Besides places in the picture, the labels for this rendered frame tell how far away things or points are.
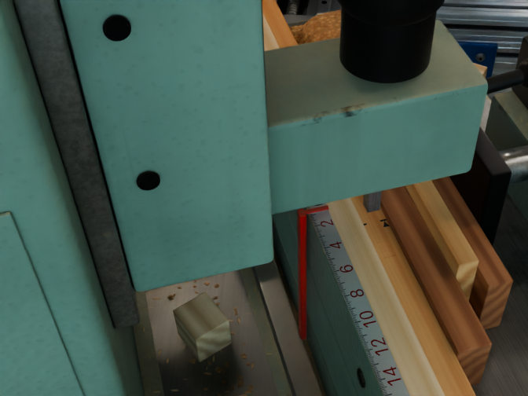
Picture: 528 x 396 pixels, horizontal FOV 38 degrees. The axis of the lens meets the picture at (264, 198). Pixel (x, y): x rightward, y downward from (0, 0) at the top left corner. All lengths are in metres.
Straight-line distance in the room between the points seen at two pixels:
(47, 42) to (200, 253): 0.15
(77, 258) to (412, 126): 0.20
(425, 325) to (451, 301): 0.02
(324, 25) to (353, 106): 0.34
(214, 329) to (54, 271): 0.29
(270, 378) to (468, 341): 0.20
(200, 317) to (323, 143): 0.24
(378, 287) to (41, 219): 0.24
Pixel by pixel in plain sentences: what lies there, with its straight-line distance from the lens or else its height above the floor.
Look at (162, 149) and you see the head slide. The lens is 0.36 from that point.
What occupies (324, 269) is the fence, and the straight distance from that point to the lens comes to 0.51.
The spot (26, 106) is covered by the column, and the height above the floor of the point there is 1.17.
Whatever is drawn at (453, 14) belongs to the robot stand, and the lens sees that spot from 1.15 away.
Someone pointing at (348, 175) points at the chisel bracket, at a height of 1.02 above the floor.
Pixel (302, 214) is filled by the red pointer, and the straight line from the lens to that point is 0.51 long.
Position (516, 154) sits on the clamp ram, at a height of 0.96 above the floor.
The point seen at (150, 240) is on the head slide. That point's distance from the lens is 0.40.
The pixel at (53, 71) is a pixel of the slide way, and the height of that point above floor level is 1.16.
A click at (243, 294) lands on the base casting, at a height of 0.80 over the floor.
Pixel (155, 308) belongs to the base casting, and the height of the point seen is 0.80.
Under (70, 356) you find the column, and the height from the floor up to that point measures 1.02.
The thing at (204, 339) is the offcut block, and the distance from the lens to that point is 0.62.
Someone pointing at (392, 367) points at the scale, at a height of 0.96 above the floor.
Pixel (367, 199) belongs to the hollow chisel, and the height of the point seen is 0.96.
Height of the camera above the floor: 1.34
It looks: 46 degrees down
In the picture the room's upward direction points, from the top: 3 degrees counter-clockwise
